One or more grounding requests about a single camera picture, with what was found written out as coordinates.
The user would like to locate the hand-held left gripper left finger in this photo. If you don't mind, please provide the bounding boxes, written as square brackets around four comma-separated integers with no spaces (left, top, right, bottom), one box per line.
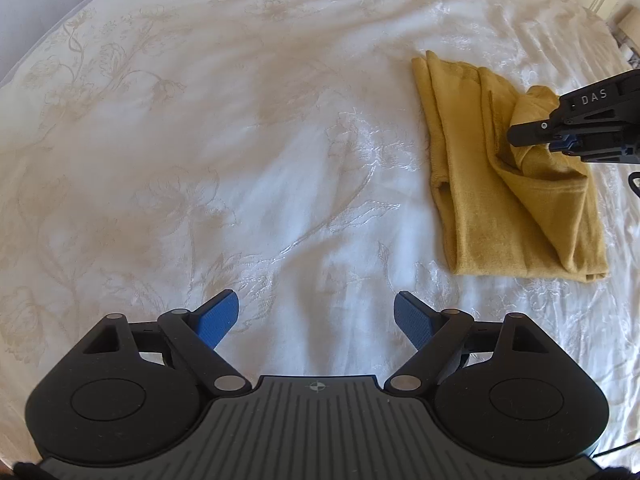
[80,289,253,395]

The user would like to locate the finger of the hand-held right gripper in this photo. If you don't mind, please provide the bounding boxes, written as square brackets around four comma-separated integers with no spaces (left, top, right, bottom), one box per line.
[547,132,640,165]
[507,117,572,147]

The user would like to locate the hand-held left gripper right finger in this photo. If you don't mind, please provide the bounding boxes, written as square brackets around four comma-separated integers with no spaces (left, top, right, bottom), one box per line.
[384,290,551,395]

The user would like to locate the yellow knit sweater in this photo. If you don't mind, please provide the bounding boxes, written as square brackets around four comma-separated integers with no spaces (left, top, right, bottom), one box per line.
[411,50,612,285]

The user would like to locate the cream nightstand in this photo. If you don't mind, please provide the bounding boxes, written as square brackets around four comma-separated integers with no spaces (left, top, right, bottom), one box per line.
[612,7,640,68]

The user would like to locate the white embroidered bedspread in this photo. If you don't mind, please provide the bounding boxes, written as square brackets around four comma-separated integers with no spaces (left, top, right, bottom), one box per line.
[0,0,640,466]

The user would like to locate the black cable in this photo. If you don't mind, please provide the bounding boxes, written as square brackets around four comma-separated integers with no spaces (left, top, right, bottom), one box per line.
[592,439,640,459]

